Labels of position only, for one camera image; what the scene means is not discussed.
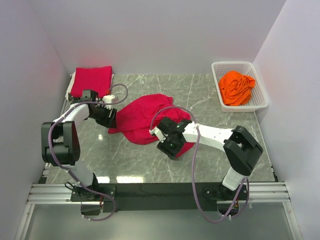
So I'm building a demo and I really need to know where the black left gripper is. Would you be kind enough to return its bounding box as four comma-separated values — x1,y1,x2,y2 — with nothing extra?
90,103,118,129

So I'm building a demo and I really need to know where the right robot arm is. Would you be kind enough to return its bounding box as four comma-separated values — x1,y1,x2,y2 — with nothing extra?
149,117,264,201

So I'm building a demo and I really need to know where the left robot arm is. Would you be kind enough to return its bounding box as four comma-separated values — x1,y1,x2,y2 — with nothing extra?
41,90,118,201

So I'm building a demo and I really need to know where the crumpled orange t-shirt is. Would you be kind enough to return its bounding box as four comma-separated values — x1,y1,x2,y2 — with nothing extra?
218,71,256,106

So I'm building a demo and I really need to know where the white plastic basket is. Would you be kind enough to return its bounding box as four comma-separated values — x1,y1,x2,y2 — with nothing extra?
211,61,269,113

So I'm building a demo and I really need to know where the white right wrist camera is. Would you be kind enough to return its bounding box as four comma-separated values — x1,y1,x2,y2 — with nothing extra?
149,127,167,143

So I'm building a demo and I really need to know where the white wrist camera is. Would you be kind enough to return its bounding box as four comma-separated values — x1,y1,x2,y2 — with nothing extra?
149,127,167,143
102,94,119,105

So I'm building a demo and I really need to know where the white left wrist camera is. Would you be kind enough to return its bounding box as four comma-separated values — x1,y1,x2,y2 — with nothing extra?
102,94,119,105

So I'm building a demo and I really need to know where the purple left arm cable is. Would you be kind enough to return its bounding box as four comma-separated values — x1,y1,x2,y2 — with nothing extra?
47,83,129,222

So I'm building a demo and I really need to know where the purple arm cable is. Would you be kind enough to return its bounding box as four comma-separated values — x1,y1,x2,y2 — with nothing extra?
149,105,251,224
47,83,129,222

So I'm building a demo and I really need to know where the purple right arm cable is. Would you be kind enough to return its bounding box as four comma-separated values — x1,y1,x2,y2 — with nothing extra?
149,105,251,224

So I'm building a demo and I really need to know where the aluminium extrusion rail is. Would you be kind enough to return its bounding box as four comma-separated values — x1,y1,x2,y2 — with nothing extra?
26,182,291,205

